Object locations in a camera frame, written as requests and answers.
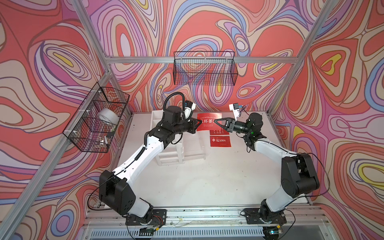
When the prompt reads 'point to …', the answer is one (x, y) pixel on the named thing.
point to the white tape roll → (108, 115)
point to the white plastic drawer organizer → (173, 153)
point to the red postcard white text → (218, 132)
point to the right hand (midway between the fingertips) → (214, 125)
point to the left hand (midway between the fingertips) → (203, 122)
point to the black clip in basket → (110, 134)
